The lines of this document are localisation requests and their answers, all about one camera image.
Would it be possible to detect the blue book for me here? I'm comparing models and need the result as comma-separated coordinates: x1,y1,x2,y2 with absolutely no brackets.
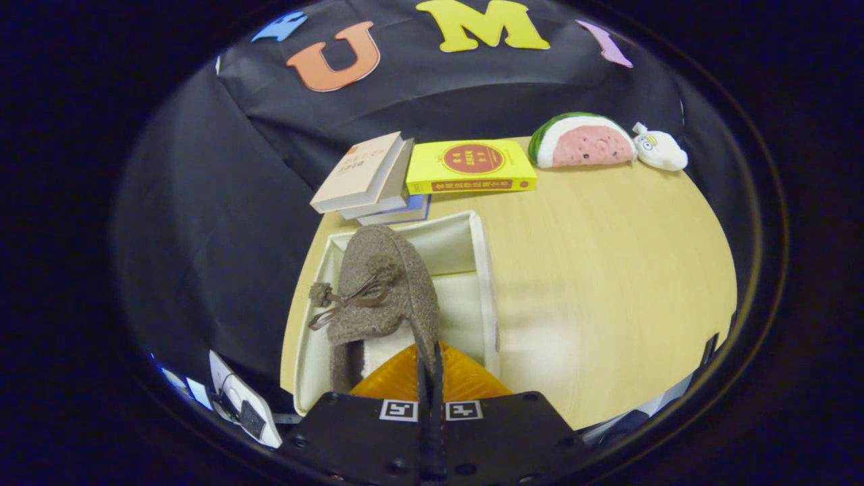
356,194,432,227

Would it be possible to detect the beige book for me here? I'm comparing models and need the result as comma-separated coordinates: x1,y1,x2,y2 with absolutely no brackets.
310,132,404,215

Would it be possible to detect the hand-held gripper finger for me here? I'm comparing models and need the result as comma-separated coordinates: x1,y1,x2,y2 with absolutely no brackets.
431,342,589,485
278,344,431,485

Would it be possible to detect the yellow book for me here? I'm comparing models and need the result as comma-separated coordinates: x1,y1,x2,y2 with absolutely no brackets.
406,140,539,196

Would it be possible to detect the white device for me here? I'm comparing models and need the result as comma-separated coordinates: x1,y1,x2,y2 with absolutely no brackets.
209,350,284,450

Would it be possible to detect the brown fuzzy shoe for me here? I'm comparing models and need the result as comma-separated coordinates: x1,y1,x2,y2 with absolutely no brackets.
308,225,441,394

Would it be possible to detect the grey book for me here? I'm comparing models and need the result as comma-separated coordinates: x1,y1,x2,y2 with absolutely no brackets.
337,138,415,221

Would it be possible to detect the watermelon slice plush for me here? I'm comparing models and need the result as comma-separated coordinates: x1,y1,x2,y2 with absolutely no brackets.
528,112,638,169

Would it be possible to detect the blue wall poster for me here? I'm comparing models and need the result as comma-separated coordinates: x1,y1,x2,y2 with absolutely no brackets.
152,351,214,412

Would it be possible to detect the white plush toy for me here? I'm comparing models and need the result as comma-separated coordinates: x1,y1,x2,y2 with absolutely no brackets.
632,122,689,172

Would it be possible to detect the cream storage box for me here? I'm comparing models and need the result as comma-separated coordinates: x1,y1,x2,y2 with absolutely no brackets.
293,211,502,416

